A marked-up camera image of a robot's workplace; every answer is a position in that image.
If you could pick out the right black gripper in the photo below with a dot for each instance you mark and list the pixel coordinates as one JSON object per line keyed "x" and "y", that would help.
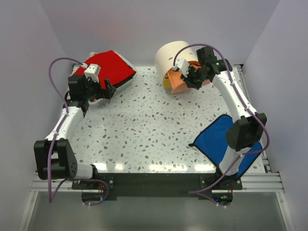
{"x": 189, "y": 82}

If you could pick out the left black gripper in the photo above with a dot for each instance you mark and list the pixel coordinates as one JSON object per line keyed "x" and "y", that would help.
{"x": 102, "y": 93}

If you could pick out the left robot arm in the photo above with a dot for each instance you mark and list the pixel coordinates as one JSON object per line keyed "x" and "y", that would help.
{"x": 55, "y": 158}

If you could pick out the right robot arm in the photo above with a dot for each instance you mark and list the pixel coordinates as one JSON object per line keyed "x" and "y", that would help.
{"x": 248, "y": 125}

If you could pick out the black cloth under red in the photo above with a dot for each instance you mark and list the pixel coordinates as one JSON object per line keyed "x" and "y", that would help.
{"x": 122, "y": 76}

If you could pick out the white plastic basket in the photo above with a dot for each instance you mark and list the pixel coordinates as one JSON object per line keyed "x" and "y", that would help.
{"x": 76, "y": 89}

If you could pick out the blue microfiber cloth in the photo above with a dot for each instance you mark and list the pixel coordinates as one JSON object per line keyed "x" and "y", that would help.
{"x": 213, "y": 144}

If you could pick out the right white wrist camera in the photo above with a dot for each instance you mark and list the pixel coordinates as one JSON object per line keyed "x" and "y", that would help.
{"x": 182, "y": 65}

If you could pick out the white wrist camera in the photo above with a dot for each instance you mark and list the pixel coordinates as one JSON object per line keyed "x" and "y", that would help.
{"x": 92, "y": 72}
{"x": 182, "y": 65}

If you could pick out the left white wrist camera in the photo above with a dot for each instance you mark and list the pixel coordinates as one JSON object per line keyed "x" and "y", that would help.
{"x": 92, "y": 72}

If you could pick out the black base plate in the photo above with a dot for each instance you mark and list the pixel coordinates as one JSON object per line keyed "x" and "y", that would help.
{"x": 114, "y": 185}

